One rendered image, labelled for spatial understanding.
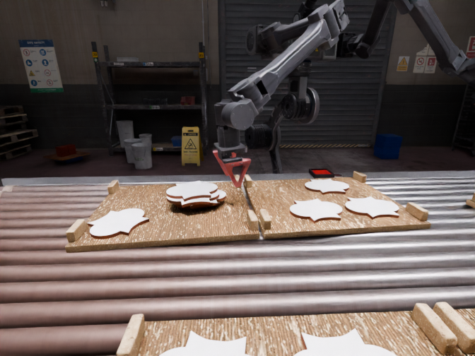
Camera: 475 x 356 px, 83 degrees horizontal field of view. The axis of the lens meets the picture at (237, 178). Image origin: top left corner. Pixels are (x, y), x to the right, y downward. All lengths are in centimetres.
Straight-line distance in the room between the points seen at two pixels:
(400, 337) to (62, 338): 46
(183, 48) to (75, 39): 192
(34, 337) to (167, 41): 536
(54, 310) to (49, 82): 600
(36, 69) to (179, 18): 281
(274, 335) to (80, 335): 27
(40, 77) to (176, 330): 623
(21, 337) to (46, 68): 605
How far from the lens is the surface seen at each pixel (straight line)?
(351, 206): 78
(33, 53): 653
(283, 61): 78
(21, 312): 57
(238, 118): 60
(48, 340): 51
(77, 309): 53
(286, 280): 53
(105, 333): 48
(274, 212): 71
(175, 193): 73
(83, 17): 614
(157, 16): 573
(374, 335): 45
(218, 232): 62
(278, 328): 43
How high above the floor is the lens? 125
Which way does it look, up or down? 19 degrees down
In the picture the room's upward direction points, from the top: straight up
